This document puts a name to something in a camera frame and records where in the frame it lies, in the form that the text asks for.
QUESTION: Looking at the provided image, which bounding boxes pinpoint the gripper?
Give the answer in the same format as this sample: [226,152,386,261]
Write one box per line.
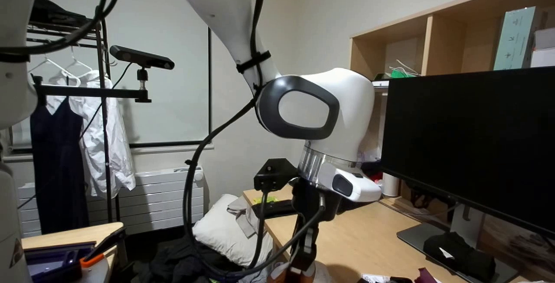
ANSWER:
[288,178,343,273]

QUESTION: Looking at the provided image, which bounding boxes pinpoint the orange brown object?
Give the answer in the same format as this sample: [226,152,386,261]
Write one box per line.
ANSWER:
[266,262,317,283]

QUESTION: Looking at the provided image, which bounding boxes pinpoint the purple tray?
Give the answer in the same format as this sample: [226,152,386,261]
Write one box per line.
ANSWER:
[24,241,97,283]

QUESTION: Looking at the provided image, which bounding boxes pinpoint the black remote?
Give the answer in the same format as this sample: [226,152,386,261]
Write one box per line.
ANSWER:
[251,199,298,220]

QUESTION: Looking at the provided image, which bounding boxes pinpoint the grey cloth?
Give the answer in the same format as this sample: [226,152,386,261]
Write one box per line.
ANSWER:
[227,195,261,238]

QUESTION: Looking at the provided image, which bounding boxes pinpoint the white pillow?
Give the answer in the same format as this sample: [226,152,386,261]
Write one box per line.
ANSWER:
[193,194,274,267]

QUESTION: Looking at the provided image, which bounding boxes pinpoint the white cup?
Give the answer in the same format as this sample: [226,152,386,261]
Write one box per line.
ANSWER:
[382,172,400,198]

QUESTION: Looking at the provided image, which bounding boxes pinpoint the maroon cloth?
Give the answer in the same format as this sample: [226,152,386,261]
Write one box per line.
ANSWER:
[414,267,439,283]

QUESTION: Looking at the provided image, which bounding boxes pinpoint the heap of dark clothes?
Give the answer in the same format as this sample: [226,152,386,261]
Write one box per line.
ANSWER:
[130,234,243,283]

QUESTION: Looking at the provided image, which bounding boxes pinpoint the white radiator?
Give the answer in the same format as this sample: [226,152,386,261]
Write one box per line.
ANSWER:
[17,166,205,238]

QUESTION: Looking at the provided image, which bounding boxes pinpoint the black pouch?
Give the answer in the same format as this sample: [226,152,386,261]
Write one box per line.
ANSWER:
[423,231,496,282]

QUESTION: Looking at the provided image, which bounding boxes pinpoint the black monitor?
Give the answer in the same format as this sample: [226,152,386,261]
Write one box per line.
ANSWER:
[380,66,555,283]

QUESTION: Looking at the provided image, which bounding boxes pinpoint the white shirt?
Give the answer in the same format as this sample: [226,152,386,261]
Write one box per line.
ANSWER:
[46,70,136,199]

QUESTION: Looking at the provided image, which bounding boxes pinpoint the small wooden table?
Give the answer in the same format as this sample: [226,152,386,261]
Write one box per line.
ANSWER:
[21,221,127,283]

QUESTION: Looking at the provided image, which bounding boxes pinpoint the black clothes rack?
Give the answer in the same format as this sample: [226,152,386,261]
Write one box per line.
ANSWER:
[26,19,122,224]

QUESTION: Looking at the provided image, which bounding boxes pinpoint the wooden shelf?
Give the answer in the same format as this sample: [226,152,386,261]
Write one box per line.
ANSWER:
[349,0,555,162]

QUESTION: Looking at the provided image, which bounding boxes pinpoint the dark navy dress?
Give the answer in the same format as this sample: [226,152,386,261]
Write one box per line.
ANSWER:
[29,97,90,234]

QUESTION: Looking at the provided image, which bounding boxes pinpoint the teal box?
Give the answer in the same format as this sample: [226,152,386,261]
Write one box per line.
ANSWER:
[493,7,537,71]

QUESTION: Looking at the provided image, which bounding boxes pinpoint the white box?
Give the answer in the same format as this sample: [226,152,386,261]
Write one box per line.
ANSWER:
[530,27,555,68]

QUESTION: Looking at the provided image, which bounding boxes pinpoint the black bag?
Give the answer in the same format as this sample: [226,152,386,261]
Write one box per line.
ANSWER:
[29,0,99,29]

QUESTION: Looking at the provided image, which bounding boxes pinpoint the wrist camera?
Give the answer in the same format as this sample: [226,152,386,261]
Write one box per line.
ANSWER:
[254,158,300,192]

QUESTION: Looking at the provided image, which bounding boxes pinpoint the orange handled tool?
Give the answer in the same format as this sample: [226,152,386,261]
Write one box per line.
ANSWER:
[80,227,127,269]

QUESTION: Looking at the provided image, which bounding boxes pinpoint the camera on mount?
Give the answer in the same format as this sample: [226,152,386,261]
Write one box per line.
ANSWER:
[33,45,175,104]

